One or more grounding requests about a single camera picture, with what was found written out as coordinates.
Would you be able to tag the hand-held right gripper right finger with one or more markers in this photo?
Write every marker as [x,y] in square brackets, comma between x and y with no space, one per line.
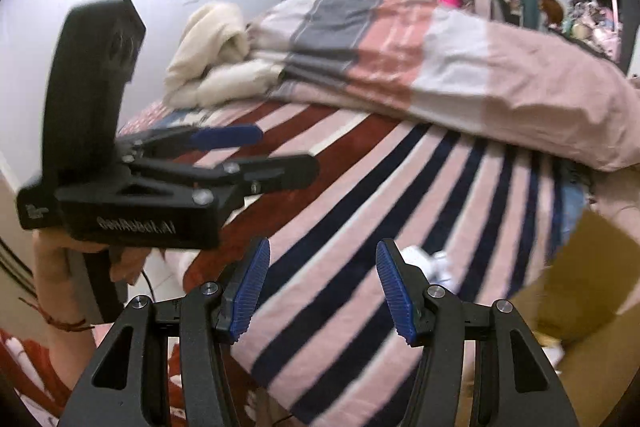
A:
[395,292]

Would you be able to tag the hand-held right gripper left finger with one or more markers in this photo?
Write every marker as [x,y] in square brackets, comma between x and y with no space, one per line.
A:
[250,287]

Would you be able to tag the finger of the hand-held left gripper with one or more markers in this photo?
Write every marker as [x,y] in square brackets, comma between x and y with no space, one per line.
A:
[225,136]
[285,171]

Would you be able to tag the brown cardboard box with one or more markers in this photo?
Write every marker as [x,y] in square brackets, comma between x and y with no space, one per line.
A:
[590,292]

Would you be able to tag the person's left forearm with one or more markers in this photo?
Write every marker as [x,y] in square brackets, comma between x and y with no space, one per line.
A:
[70,352]

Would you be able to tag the person's left hand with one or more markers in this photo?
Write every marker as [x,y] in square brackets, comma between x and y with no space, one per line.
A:
[60,277]

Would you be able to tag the striped bed blanket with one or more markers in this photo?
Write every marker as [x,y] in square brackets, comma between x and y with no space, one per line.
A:
[350,207]

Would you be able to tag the cream fleece blanket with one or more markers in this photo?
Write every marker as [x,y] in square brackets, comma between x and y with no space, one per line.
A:
[215,52]

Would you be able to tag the striped pink grey duvet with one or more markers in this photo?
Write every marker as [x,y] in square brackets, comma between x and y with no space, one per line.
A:
[450,57]

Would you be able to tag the red patterned cloth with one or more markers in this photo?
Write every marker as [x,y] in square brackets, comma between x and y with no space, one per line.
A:
[30,372]

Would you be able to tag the brown plush toy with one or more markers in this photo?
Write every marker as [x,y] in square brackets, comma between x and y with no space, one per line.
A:
[551,7]

